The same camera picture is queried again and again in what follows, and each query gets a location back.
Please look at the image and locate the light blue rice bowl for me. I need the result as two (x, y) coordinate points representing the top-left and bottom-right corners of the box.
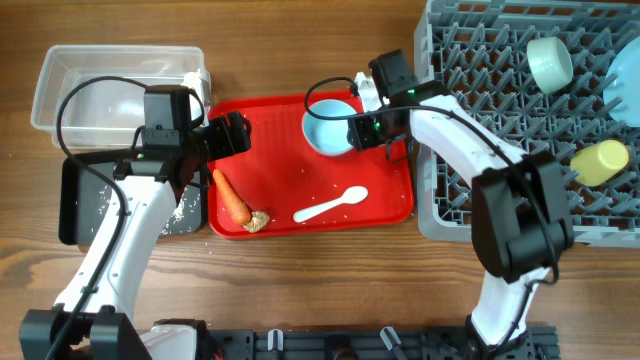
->
(302, 99), (356, 156)

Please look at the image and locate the pale green bowl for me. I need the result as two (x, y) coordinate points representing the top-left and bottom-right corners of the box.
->
(526, 37), (573, 95)

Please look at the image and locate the yellow plastic cup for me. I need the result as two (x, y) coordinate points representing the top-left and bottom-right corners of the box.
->
(570, 140), (630, 187)

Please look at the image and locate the light blue plate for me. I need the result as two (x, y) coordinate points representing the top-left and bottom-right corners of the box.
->
(603, 38), (639, 128)

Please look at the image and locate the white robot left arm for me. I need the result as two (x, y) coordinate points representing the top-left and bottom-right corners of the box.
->
(19, 85), (252, 359)

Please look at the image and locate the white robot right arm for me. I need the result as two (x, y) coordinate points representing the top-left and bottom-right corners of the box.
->
(348, 50), (575, 359)

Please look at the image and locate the black waste tray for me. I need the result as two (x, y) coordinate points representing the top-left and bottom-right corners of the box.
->
(58, 160), (209, 246)

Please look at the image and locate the grey-blue dishwasher rack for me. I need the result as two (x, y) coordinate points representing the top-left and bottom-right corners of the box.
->
(414, 0), (639, 248)

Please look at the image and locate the white plastic spoon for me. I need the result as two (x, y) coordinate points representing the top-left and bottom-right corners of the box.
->
(293, 186), (369, 223)

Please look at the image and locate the red plastic tray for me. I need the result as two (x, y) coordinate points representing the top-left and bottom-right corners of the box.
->
(209, 94), (414, 236)

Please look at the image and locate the orange carrot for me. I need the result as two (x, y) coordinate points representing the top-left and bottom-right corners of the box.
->
(212, 169), (252, 226)

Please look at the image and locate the beige food scrap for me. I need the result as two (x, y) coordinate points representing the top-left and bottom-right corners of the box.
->
(243, 211), (270, 233)

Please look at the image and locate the clear plastic bin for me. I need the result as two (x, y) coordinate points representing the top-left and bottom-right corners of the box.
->
(31, 45), (211, 149)

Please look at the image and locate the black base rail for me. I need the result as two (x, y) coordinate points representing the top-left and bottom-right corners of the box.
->
(199, 324), (559, 360)

